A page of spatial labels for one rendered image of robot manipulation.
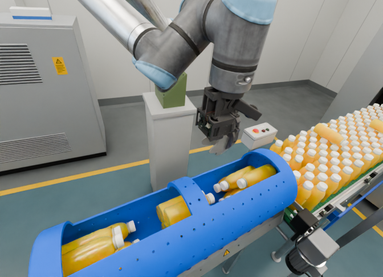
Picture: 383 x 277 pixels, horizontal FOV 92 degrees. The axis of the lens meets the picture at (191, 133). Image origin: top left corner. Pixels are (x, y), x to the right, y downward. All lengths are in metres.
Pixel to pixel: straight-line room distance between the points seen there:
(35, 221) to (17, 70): 1.30
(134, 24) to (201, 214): 0.54
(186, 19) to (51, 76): 1.71
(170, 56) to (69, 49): 1.56
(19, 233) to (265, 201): 2.04
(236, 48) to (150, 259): 0.54
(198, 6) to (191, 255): 0.64
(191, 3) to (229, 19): 0.13
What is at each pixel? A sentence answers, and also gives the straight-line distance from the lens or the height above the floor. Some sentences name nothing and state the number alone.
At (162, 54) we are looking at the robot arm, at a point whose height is 1.65.
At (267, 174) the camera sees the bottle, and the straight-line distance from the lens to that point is 0.88.
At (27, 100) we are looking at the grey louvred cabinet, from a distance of 2.17.
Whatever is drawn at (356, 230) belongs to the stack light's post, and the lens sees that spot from 1.40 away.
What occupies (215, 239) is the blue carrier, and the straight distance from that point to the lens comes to 0.68.
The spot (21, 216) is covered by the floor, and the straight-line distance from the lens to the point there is 2.40.
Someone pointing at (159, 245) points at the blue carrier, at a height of 1.21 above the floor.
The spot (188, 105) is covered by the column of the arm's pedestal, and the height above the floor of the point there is 1.10.
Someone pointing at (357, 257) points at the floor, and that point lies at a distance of 2.50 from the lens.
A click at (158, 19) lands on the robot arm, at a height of 1.62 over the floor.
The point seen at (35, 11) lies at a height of 1.51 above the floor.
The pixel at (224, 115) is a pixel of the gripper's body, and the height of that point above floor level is 1.54.
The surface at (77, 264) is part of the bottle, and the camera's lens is 0.67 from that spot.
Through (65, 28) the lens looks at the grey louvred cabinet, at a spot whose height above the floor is 1.43.
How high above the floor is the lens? 1.77
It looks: 38 degrees down
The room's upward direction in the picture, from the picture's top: 7 degrees clockwise
